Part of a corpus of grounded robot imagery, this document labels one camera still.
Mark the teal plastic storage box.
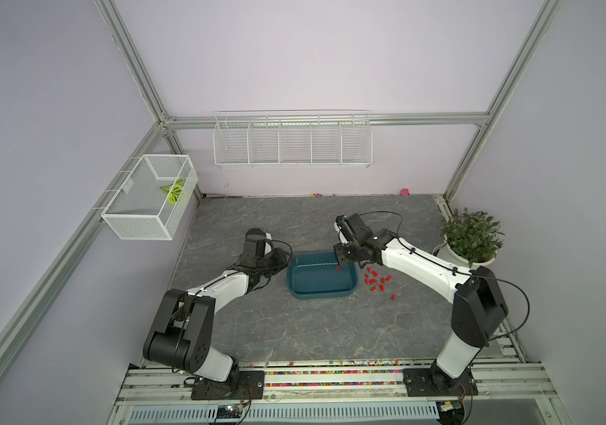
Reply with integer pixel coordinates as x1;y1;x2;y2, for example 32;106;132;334
286;251;358;300

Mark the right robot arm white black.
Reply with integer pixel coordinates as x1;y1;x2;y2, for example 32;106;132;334
334;237;508;380

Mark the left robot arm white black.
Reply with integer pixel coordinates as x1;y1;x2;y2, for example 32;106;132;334
143;248;292;384

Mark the black round container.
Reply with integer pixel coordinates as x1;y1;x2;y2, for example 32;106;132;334
246;228;272;243

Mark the white pot leafy plant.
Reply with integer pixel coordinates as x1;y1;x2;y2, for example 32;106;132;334
433;208;505;269

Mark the green toy in basket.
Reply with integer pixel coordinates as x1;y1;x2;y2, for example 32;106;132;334
161;178;186;205

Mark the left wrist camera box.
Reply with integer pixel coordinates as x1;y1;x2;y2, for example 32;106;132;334
240;238;268;267

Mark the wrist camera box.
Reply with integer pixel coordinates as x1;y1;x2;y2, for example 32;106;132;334
240;238;268;267
334;214;374;244

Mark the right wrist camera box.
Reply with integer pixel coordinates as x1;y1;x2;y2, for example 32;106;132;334
334;214;374;244

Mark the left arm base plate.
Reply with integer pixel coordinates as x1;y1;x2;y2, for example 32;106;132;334
191;369;265;400

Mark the white wire wall shelf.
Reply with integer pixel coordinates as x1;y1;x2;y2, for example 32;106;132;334
213;110;373;168

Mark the white wire basket left wall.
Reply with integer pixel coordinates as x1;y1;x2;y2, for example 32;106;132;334
101;154;198;241

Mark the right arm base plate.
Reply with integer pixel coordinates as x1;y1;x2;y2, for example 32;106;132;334
402;368;479;398

